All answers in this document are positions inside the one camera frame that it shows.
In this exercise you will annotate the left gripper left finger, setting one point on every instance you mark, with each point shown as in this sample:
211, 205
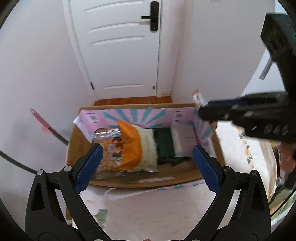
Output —
86, 166

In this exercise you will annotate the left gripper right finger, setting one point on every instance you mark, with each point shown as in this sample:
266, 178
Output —
209, 167

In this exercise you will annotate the dark green snack packet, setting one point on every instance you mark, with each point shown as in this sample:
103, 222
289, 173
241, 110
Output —
164, 145

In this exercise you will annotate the apricot snack packet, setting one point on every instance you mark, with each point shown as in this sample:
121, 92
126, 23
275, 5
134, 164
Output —
199, 99

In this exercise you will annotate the person's right hand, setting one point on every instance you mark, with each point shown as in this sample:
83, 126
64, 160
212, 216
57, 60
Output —
287, 160

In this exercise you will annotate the small orange snack packet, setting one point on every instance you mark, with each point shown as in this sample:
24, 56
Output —
112, 142

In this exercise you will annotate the white wardrobe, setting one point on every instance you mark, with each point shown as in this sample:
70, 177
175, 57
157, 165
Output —
266, 78

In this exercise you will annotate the white translucent snack bag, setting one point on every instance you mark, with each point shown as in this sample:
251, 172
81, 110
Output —
184, 139

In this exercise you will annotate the orange snack bag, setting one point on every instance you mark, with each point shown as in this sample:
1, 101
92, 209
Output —
132, 149

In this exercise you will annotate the floral bed sheet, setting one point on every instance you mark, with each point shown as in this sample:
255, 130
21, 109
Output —
171, 213

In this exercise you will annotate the pale yellow snack bag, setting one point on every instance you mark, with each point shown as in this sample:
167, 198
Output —
149, 157

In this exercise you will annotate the cardboard box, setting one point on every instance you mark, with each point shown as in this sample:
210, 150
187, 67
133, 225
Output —
180, 170

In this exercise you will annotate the green striped blanket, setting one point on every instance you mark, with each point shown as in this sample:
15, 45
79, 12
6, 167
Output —
280, 204

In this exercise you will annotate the white door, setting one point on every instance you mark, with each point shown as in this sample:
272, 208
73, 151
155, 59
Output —
118, 55

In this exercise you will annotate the pink mop handle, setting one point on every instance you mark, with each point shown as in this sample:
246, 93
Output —
47, 128

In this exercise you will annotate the black door handle lock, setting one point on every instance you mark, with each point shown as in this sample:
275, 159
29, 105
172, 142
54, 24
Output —
153, 17

